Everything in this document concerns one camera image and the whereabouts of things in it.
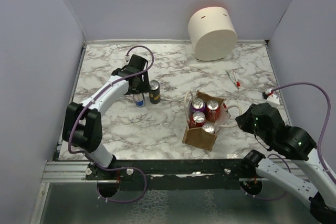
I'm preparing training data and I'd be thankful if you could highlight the blue and silver can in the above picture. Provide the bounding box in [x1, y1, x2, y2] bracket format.
[133, 93, 145, 108]

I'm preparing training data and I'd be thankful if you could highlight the black and gold can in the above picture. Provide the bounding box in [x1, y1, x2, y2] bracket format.
[149, 80, 161, 104]

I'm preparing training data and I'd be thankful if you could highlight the red soda can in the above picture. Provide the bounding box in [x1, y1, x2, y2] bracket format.
[188, 111, 206, 129]
[206, 99, 220, 122]

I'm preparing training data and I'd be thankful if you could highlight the brown canvas bag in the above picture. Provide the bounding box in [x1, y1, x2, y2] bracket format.
[182, 90, 242, 151]

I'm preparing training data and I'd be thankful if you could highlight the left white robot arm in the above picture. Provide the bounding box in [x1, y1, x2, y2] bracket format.
[62, 55, 153, 179]

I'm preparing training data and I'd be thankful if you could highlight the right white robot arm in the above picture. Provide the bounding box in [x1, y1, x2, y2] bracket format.
[235, 103, 335, 223]

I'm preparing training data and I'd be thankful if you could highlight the red and white pen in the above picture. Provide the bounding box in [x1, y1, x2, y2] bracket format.
[233, 72, 240, 89]

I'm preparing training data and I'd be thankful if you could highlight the silver top soda can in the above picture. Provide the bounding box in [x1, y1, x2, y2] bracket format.
[202, 123, 215, 134]

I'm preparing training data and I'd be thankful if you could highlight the purple soda can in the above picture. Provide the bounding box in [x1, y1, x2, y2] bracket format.
[190, 98, 206, 113]

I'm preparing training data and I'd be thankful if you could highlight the cream cylindrical container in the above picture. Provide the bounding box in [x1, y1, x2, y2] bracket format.
[188, 6, 238, 61]

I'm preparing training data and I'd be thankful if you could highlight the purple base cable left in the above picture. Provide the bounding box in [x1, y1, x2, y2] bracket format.
[91, 166, 148, 204]

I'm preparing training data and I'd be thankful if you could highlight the black mounting rail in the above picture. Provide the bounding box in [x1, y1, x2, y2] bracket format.
[86, 159, 259, 191]

